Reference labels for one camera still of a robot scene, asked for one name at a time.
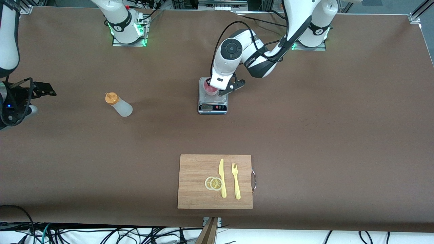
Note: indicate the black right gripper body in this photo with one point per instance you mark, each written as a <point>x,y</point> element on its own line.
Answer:
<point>21,96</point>

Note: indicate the pink paper cup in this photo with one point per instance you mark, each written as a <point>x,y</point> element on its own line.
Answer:
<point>208,89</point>

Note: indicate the translucent sauce bottle orange cap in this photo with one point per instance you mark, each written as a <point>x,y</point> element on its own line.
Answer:
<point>122,108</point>

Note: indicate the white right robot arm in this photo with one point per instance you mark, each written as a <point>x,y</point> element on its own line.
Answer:
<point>118,20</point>

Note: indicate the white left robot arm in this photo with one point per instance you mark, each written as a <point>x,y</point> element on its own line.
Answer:
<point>223,64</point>

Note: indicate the silver digital kitchen scale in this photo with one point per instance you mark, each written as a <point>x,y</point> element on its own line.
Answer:
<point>212,107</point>

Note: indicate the white power strip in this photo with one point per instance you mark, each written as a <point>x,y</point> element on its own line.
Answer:
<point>222,7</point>

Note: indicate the wooden cutting board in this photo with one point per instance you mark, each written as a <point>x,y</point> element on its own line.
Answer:
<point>193,169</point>

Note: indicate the yellow plastic knife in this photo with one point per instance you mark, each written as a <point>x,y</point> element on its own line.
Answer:
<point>222,183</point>

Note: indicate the lemon slice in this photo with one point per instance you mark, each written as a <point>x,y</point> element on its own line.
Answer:
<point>216,184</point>
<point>206,183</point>

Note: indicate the yellow plastic fork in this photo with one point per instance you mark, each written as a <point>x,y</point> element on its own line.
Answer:
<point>237,186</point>

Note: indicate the aluminium frame corner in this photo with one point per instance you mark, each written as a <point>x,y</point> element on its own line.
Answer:
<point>414,17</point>
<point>26,9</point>

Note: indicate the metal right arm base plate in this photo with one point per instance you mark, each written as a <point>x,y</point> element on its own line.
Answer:
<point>129,44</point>

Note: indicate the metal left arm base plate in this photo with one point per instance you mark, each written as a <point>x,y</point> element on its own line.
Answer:
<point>318,48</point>

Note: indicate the metal table bracket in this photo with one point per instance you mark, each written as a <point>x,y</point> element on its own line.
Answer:
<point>219,221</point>

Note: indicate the wooden post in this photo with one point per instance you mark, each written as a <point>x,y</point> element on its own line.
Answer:
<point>208,234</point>

